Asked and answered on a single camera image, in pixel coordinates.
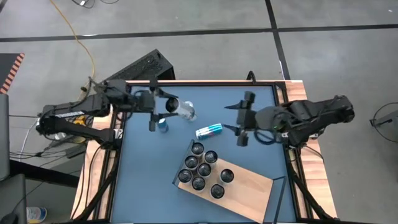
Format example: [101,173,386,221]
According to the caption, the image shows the yellow floor cable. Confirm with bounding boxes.
[49,0,96,91]

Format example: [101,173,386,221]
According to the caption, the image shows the grey equipment case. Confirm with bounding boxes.
[0,93,28,224]

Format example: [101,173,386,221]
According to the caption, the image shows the black perforated computer tower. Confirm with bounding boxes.
[104,48,176,83]

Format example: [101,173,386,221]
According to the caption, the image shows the black floor beam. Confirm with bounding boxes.
[9,160,80,188]

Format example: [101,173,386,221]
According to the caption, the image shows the white Celsius Peach Vibe can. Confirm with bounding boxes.
[178,169,193,184]
[190,141,205,156]
[191,176,206,192]
[184,154,199,170]

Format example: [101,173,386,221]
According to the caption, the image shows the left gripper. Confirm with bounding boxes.
[138,83,180,132]

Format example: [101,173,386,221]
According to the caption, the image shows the black table frame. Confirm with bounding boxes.
[70,79,340,224]

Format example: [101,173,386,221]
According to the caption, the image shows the black mat orange striped edge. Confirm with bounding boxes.
[0,52,25,95]

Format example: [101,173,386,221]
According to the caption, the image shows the wooden shelf black metal frame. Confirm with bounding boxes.
[172,139,287,224]

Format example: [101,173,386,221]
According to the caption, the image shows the blue Red Bull can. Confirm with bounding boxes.
[156,118,170,134]
[195,123,224,141]
[184,100,198,113]

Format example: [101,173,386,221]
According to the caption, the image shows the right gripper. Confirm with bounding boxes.
[222,91,261,147]

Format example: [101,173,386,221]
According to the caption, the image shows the blue grey table mat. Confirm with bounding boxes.
[111,85,297,223]

